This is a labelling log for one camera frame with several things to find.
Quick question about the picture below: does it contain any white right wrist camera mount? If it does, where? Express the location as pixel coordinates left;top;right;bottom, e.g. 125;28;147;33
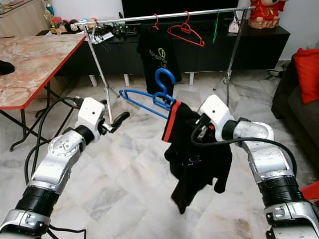
198;95;235;131

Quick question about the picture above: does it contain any white paper stack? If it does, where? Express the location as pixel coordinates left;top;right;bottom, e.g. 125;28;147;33
90;30;115;44

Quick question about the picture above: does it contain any red cushion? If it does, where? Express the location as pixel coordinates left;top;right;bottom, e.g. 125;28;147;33
294;47;319;104

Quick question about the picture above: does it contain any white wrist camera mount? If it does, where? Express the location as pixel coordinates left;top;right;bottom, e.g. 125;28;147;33
77;97;106;131
198;95;235;131

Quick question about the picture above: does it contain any marble pattern folding table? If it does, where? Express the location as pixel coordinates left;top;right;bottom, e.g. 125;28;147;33
0;34;86;150

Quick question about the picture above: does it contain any red laughing Buddha statue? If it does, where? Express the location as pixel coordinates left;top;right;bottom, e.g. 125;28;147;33
249;0;288;29

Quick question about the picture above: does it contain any white pink tissue pack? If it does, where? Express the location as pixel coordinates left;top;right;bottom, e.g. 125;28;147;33
228;19;241;33

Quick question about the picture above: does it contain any red plastic stool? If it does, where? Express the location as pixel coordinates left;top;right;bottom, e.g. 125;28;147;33
301;180;319;204

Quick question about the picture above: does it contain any light wood display cabinet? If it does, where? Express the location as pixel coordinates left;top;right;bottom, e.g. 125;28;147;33
0;0;50;39

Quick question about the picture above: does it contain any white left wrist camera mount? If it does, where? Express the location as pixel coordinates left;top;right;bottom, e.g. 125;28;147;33
77;97;106;131

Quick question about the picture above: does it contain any blue plastic hanger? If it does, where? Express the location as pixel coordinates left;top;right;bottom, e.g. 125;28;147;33
119;68;177;120

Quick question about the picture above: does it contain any black white plush doll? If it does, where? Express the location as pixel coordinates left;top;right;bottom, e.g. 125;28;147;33
66;19;79;32

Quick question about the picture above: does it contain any green plastic hanger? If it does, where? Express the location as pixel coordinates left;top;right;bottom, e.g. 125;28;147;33
213;9;221;44

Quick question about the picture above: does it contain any dark grey fabric sofa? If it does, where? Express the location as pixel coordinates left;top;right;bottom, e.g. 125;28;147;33
272;52;319;150

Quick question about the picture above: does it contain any black flat screen television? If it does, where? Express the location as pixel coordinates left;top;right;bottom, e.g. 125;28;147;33
122;0;240;18

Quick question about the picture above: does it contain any silver metal clothes rack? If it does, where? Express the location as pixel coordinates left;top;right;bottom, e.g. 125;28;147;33
86;6;258;125

